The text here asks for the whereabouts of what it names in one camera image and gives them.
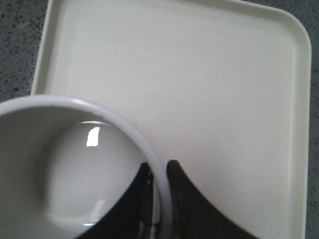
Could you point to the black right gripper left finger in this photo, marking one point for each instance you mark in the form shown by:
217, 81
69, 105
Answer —
131, 216

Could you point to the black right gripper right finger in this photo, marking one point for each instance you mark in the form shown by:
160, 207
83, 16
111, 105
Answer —
194, 217

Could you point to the white smiley mug black handle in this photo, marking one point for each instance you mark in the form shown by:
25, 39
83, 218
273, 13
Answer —
65, 162

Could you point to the cream rectangular plastic tray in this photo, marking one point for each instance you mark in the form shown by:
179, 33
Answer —
222, 86

